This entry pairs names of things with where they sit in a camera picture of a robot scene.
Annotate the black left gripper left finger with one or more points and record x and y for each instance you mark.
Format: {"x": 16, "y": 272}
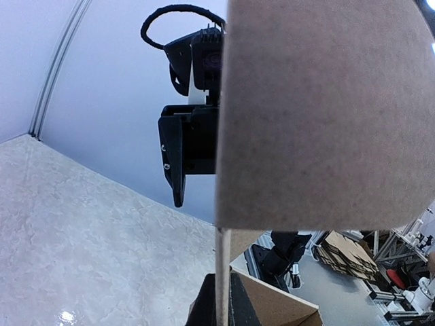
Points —
{"x": 202, "y": 312}

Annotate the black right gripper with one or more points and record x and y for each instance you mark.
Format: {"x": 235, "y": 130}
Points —
{"x": 188, "y": 138}

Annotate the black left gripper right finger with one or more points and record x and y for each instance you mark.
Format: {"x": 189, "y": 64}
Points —
{"x": 240, "y": 309}

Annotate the brown cardboard box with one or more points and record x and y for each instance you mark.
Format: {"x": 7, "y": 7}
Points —
{"x": 326, "y": 120}

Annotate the stacked flat cardboard sheets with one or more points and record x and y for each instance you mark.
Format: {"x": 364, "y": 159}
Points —
{"x": 345, "y": 256}

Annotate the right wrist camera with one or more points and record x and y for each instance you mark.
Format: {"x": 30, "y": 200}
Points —
{"x": 196, "y": 60}

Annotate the right aluminium corner post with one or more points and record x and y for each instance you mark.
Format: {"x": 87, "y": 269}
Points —
{"x": 61, "y": 49}

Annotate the background aluminium frame equipment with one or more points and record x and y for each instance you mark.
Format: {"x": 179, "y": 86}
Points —
{"x": 404, "y": 289}

